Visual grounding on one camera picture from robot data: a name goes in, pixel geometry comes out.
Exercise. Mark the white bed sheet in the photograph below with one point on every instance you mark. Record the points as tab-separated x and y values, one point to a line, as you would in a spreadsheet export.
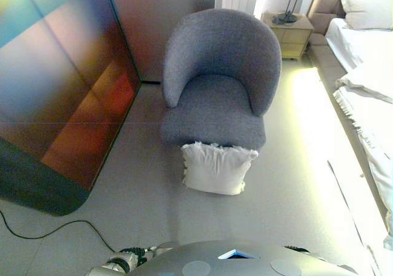
353	48

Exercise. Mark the light wooden nightstand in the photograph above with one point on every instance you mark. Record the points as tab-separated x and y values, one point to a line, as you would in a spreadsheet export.
291	39

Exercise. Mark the white fringed blanket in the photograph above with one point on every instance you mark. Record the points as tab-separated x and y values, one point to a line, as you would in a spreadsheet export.
374	128

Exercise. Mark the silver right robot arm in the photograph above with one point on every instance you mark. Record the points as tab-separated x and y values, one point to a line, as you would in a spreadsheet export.
294	248

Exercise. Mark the grey robot torso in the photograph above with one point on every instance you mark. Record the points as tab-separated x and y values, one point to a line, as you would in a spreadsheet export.
245	266

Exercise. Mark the beige upholstered bed frame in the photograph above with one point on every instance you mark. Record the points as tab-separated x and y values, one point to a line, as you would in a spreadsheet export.
328	70

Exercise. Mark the glossy dark wardrobe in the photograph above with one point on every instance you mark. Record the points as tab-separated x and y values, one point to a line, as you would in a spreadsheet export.
61	88

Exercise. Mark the grey fabric tub armchair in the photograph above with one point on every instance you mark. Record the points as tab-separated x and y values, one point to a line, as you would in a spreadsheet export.
215	104

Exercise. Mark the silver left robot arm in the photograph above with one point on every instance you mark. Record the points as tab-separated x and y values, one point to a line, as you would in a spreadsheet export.
122	261

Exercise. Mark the black floor lamp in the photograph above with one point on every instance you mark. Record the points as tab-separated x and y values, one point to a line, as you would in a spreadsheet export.
284	18

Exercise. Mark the white bed pillow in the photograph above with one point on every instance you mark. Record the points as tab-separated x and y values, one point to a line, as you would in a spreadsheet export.
368	11

